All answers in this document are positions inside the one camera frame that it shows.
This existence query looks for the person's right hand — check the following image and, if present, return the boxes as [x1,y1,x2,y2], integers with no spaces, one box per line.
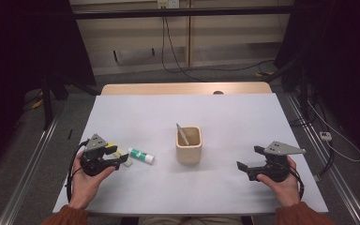
[256,155,302,208]

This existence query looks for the black curtain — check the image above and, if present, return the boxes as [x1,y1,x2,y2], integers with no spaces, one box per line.
[275,0,360,170]
[0,0,97,177]

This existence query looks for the green and white glue stick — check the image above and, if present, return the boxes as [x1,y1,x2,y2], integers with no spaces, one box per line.
[127,147,156,165]

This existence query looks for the white wall outlet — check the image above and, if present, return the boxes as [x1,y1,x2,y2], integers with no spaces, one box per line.
[157,0,181,9]

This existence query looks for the metal floor rail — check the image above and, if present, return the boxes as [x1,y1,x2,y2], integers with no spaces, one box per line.
[0,115,60,225]
[285,93,360,225]

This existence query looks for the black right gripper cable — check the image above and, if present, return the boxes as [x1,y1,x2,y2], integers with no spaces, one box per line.
[289,165,305,201]

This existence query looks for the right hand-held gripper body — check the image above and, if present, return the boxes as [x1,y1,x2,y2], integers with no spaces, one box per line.
[262,141,307,184]

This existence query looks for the black floor cable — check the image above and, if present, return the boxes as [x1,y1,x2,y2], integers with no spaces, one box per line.
[160,17,276,75]
[163,17,203,83]

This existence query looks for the person's left hand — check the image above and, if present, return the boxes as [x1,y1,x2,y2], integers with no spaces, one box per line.
[69,151,116,210]

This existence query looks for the black cable by rail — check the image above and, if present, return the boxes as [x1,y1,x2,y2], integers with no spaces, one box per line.
[289,93,336,181]

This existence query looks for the black horizontal bar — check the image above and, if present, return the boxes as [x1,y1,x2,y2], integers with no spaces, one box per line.
[73,5,294,21]

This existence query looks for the silver pen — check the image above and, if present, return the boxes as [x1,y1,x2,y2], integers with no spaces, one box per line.
[175,122,190,147]

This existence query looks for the wooden table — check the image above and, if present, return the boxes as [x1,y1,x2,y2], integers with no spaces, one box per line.
[100,82,273,96]

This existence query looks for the beige square cup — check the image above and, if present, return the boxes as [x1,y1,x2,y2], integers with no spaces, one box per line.
[174,126,203,166]

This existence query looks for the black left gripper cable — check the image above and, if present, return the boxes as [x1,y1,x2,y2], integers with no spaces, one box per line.
[65,140,90,203]

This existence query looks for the black metal stand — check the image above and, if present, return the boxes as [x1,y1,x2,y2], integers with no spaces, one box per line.
[40,74,69,131]

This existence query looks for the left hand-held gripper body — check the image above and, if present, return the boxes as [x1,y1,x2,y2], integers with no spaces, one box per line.
[79,133,111,177]

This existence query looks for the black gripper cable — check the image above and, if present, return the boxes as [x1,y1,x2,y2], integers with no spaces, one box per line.
[289,165,305,201]
[65,140,90,203]

